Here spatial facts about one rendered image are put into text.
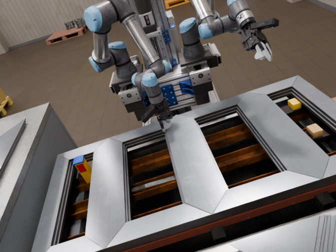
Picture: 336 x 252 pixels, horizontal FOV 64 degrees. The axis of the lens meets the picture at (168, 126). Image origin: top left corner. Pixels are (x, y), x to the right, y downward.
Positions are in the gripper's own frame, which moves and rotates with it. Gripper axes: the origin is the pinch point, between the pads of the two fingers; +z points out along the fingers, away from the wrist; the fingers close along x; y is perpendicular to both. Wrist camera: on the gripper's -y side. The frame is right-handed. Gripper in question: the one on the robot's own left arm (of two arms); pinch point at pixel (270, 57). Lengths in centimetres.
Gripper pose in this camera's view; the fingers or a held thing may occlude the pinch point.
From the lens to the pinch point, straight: 125.6
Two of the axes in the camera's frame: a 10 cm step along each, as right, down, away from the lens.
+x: -7.5, 0.9, -6.6
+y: -5.7, 4.2, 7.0
